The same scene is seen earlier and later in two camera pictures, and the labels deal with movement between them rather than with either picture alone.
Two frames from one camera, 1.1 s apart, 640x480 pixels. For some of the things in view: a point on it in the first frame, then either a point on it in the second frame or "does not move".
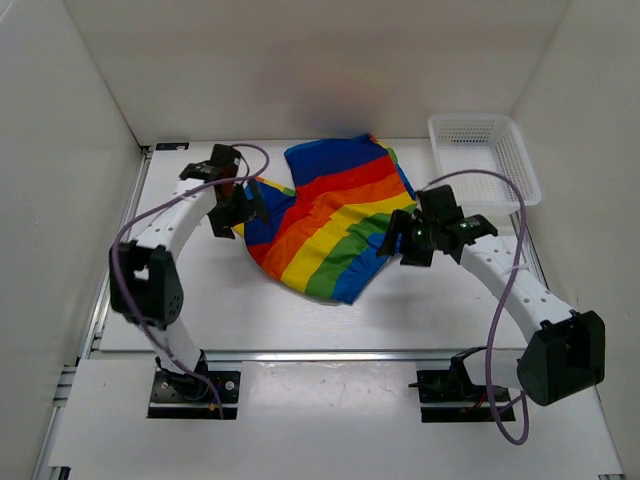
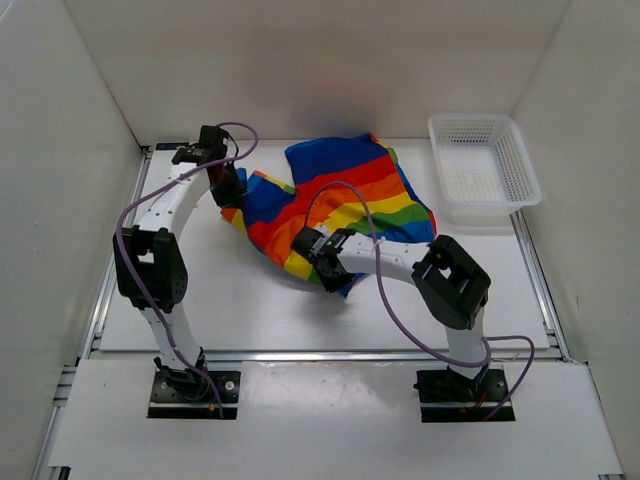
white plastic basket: [493, 142] does not move
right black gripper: [398, 221] to [332, 284]
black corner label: [172, 146] does not move
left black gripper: [221, 223] to [224, 201]
